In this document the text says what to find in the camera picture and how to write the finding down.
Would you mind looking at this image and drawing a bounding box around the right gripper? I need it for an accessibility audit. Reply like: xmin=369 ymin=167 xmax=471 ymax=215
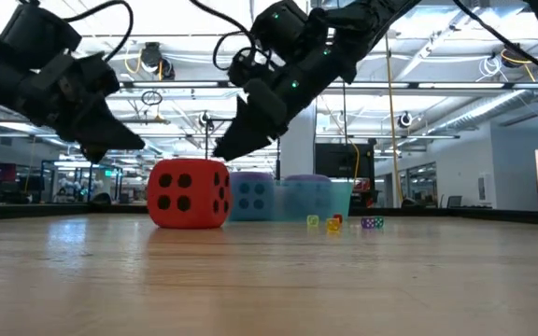
xmin=212 ymin=41 xmax=359 ymax=162

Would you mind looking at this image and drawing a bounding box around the black robot cell frame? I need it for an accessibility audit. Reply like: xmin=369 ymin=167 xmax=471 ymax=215
xmin=39 ymin=160 xmax=123 ymax=204

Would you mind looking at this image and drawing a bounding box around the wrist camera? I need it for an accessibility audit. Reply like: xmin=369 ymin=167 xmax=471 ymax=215
xmin=227 ymin=45 xmax=273 ymax=89
xmin=0 ymin=1 xmax=83 ymax=70

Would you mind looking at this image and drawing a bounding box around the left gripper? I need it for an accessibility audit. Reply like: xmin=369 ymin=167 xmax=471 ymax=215
xmin=19 ymin=51 xmax=147 ymax=164

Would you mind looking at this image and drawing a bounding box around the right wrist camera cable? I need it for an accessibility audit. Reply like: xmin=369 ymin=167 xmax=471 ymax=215
xmin=189 ymin=0 xmax=279 ymax=71

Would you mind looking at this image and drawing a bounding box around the red foam die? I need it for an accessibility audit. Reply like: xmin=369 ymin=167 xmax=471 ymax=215
xmin=146 ymin=158 xmax=233 ymax=231

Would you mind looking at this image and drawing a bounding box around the white building column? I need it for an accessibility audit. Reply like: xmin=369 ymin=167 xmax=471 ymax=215
xmin=280 ymin=105 xmax=317 ymax=179

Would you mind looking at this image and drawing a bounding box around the yellow hanging cable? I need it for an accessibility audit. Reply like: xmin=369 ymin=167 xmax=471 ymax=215
xmin=384 ymin=35 xmax=404 ymax=204

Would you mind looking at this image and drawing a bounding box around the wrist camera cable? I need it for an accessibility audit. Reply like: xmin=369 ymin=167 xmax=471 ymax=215
xmin=189 ymin=0 xmax=279 ymax=71
xmin=61 ymin=0 xmax=135 ymax=64

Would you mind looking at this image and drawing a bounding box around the black cable loop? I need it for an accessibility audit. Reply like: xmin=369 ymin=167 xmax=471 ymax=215
xmin=140 ymin=90 xmax=163 ymax=106

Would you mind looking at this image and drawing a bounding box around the silver ventilation duct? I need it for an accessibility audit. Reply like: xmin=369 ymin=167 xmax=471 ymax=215
xmin=425 ymin=90 xmax=531 ymax=136

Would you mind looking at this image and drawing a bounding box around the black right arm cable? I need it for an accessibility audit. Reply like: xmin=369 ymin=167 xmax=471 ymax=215
xmin=453 ymin=0 xmax=538 ymax=85

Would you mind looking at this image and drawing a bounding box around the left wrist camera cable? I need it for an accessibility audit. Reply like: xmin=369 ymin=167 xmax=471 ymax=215
xmin=61 ymin=0 xmax=135 ymax=64

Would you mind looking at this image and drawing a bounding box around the long ceiling light bar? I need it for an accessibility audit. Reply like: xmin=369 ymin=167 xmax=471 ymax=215
xmin=119 ymin=79 xmax=538 ymax=91

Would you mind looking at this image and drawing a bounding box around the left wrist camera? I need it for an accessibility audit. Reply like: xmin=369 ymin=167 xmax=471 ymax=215
xmin=0 ymin=1 xmax=83 ymax=70

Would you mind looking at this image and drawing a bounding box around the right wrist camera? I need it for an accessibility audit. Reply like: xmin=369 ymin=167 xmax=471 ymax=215
xmin=227 ymin=45 xmax=273 ymax=89

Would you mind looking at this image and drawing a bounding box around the teal translucent plastic bin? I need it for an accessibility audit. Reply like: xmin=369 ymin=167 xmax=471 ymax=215
xmin=228 ymin=179 xmax=355 ymax=223

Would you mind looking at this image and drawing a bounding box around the black screen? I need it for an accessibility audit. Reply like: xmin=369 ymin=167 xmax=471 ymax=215
xmin=314 ymin=143 xmax=375 ymax=179

